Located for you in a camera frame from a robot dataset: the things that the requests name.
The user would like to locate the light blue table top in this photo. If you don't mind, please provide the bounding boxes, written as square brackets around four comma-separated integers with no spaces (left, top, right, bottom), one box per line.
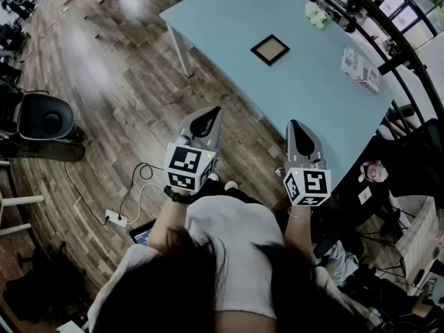
[158,0,395,194]

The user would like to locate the black floor cable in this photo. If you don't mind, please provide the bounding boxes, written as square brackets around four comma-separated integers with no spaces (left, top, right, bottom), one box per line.
[64,162,154,227]

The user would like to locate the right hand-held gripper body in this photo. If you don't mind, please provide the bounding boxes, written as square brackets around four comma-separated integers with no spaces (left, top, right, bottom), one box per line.
[282,153,332,207]

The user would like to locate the black picture frame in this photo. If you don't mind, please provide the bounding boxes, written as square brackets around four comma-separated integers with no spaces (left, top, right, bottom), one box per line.
[250,34,291,67]

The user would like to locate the person's white shirt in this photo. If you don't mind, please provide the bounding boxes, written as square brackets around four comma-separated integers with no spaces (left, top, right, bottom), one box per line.
[88,194,348,333]

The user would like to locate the white floor cable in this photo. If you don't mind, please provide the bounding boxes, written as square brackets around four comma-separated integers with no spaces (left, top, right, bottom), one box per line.
[126,182,164,225]

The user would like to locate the black wristband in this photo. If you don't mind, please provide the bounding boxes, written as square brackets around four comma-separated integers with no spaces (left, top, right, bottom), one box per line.
[163,185,194,205]

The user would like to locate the person's left forearm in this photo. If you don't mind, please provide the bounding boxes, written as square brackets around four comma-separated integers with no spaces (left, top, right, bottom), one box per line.
[147,199,195,253]

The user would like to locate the thin gold bracelet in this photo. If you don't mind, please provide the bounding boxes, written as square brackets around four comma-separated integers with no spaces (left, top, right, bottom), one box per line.
[287,207,314,219]

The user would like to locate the black office chair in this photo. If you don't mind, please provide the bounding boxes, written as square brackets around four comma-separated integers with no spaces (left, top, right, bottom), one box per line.
[0,76,87,163]

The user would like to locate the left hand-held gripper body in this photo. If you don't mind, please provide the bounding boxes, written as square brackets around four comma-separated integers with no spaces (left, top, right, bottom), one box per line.
[163,132,219,196]

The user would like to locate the black metal railing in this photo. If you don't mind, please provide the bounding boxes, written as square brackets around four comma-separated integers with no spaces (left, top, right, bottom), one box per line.
[294,0,444,145]

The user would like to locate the white power strip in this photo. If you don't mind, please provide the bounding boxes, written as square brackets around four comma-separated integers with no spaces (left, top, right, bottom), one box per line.
[105,209,128,228]

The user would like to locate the pink toy figure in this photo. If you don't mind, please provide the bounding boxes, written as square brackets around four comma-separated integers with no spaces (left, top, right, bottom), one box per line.
[359,160,389,183]

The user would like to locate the white flower bunch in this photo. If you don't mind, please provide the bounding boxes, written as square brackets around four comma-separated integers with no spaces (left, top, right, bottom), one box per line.
[304,1,332,30]

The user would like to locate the person's right forearm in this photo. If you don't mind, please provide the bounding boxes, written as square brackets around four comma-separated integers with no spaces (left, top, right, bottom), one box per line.
[283,205,315,256]

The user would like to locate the person's black trousers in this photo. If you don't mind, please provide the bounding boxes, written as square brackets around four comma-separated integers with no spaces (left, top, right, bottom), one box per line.
[197,177,266,210]

